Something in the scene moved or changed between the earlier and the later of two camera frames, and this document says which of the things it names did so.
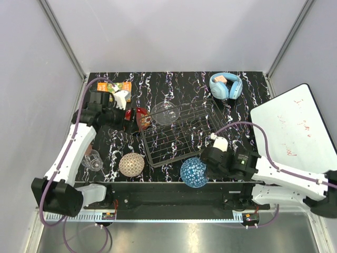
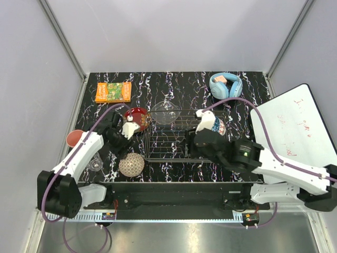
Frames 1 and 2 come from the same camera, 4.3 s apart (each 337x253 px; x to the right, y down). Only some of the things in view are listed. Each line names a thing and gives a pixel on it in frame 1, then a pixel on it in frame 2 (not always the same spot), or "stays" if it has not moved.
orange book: [105, 87] stays
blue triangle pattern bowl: [194, 172] → [219, 126]
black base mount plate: [176, 196] stays
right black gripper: [212, 175] → [189, 135]
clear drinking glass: [92, 161] stays
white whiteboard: [299, 138] stays
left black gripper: [130, 126] → [121, 152]
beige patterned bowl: [131, 164] stays
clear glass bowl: [165, 113] stays
